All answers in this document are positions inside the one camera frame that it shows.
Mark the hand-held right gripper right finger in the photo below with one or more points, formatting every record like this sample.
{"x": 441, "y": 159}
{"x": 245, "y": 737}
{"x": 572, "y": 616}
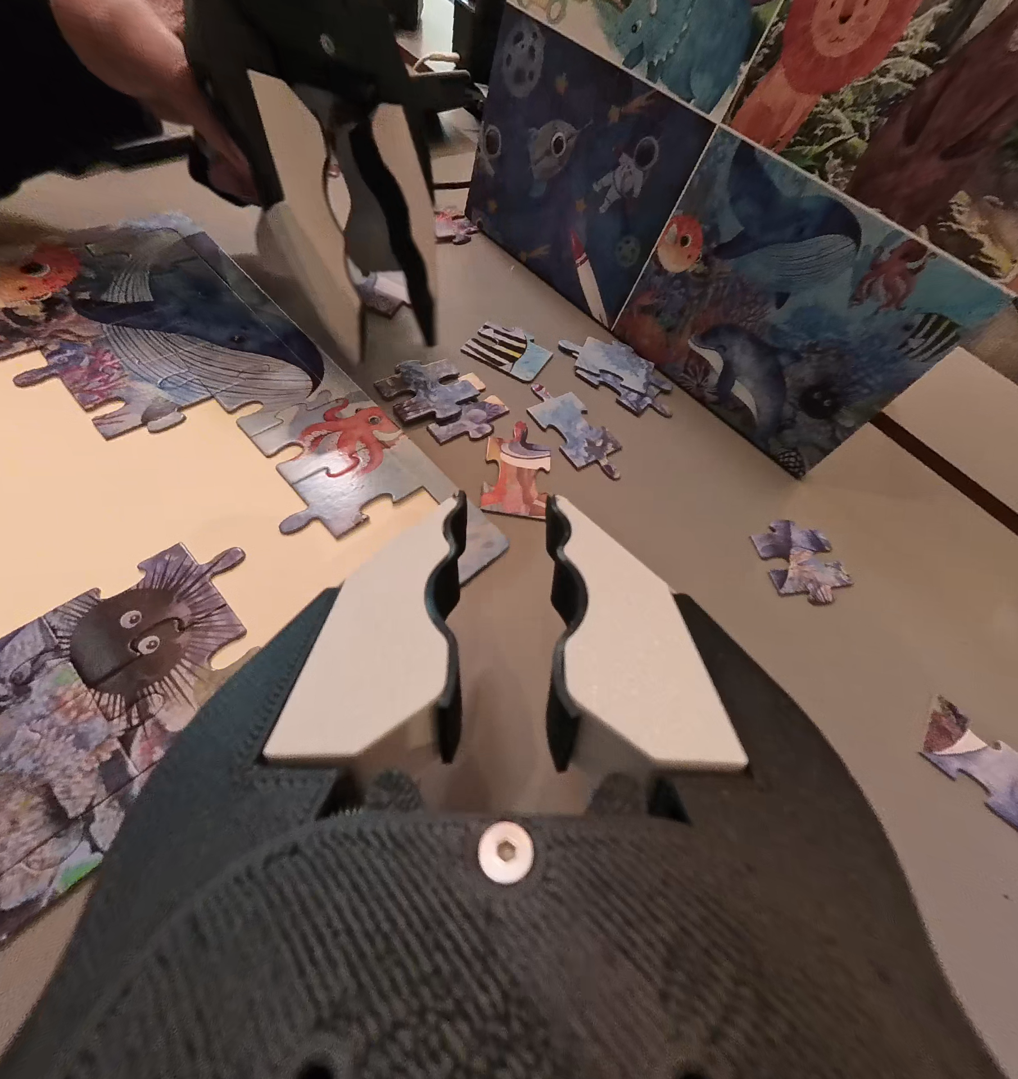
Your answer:
{"x": 644, "y": 674}

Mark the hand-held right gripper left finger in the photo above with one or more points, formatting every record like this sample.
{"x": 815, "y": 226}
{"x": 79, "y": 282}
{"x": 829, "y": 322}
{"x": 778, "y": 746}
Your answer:
{"x": 365, "y": 674}

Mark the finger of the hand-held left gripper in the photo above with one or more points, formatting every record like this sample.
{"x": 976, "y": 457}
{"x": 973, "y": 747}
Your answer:
{"x": 306, "y": 236}
{"x": 391, "y": 211}

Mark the striped fish puzzle piece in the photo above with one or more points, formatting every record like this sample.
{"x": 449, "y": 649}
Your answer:
{"x": 509, "y": 354}

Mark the black sea urchin puzzle piece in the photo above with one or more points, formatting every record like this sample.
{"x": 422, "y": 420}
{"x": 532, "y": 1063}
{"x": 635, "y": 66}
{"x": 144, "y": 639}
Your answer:
{"x": 129, "y": 632}

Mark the ocean jigsaw puzzle board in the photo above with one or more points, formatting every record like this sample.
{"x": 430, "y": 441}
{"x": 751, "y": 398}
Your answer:
{"x": 95, "y": 489}

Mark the person's left forearm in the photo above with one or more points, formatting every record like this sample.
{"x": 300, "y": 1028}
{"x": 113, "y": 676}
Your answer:
{"x": 20, "y": 101}

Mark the person's left hand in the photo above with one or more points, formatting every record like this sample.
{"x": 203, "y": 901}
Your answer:
{"x": 138, "y": 42}

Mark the white patch blue puzzle piece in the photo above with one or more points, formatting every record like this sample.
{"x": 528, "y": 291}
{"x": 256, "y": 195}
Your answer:
{"x": 386, "y": 299}

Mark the pile of loose puzzle pieces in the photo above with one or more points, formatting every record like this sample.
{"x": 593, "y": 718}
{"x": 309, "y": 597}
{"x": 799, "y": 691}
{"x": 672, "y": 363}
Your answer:
{"x": 441, "y": 388}

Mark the pink lined coral puzzle piece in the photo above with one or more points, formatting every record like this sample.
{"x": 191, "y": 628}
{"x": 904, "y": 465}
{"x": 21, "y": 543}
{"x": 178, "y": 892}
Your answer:
{"x": 812, "y": 577}

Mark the purple blue puzzle piece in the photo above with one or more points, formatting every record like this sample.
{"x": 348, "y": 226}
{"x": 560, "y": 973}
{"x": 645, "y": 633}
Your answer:
{"x": 787, "y": 539}

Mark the purple white tabbed puzzle piece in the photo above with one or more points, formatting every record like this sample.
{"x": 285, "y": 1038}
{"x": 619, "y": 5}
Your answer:
{"x": 998, "y": 775}

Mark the illustrated puzzle box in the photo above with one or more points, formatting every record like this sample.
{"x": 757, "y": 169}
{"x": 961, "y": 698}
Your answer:
{"x": 770, "y": 253}

